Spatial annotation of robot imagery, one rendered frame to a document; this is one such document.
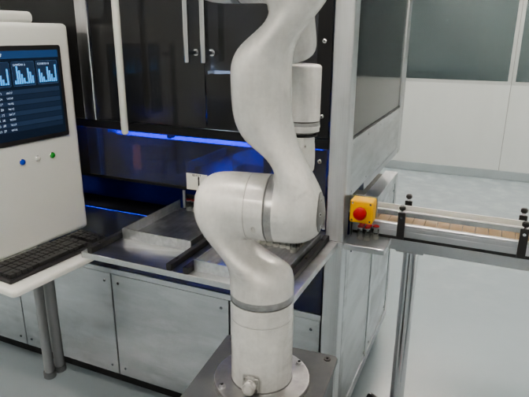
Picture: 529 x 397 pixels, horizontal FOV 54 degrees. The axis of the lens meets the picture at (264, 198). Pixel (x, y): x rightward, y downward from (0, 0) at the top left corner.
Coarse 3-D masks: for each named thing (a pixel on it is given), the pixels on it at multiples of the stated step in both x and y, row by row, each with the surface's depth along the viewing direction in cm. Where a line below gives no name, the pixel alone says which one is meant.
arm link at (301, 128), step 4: (296, 124) 119; (300, 124) 119; (304, 124) 119; (308, 124) 119; (312, 124) 119; (316, 124) 120; (296, 128) 119; (300, 128) 119; (304, 128) 119; (308, 128) 119; (312, 128) 120; (316, 128) 121; (296, 132) 120; (300, 132) 119; (304, 132) 119; (308, 132) 119; (312, 132) 120
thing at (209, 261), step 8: (272, 248) 161; (280, 248) 161; (304, 248) 161; (200, 256) 147; (208, 256) 151; (216, 256) 155; (280, 256) 155; (288, 256) 155; (296, 256) 155; (304, 256) 151; (200, 264) 144; (208, 264) 143; (216, 264) 142; (224, 264) 149; (296, 264) 146; (208, 272) 144; (216, 272) 142; (224, 272) 141
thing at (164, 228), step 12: (156, 216) 183; (168, 216) 188; (180, 216) 188; (192, 216) 189; (132, 228) 172; (144, 228) 176; (156, 228) 176; (168, 228) 176; (180, 228) 176; (192, 228) 176; (144, 240) 165; (156, 240) 163; (168, 240) 161; (180, 240) 159; (192, 240) 158
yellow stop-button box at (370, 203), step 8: (352, 200) 160; (360, 200) 159; (368, 200) 159; (376, 200) 161; (352, 208) 160; (368, 208) 158; (376, 208) 163; (352, 216) 161; (368, 216) 159; (376, 216) 165
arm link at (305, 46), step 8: (312, 24) 102; (304, 32) 101; (312, 32) 103; (304, 40) 103; (312, 40) 104; (296, 48) 104; (304, 48) 104; (312, 48) 106; (296, 56) 106; (304, 56) 106
